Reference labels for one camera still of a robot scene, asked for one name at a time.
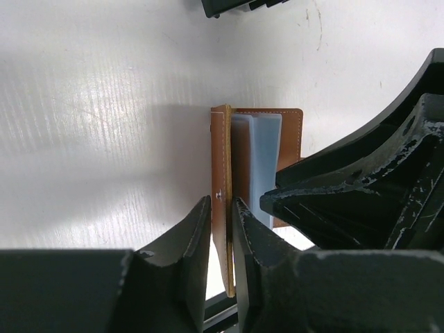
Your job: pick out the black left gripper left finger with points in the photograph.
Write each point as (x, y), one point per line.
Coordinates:
(158, 288)

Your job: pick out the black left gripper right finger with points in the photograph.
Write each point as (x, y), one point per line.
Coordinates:
(283, 289)

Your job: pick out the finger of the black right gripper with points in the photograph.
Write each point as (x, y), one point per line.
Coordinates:
(367, 180)
(364, 211)

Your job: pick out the brown leather card holder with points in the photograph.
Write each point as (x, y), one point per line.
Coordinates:
(248, 147)

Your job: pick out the black plastic card box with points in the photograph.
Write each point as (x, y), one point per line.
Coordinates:
(214, 8)

